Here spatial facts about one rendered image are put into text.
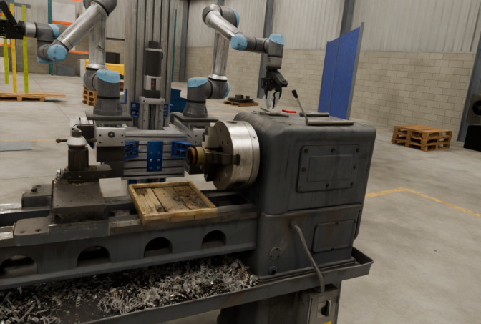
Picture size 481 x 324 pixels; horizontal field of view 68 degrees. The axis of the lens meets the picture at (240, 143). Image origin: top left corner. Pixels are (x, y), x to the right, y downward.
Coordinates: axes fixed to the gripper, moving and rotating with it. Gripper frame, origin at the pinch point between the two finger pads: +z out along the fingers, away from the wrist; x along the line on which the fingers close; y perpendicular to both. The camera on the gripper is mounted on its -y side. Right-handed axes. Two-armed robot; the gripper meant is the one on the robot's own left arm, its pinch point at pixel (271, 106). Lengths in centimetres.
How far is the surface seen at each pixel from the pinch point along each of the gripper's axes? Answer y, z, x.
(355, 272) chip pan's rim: -42, 74, -32
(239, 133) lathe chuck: -21.9, 9.3, 27.6
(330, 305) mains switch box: -39, 92, -23
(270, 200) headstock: -33, 37, 15
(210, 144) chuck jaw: -10.5, 16.6, 35.7
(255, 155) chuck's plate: -27.3, 17.8, 21.6
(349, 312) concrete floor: -10, 130, -69
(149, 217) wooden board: -30, 40, 66
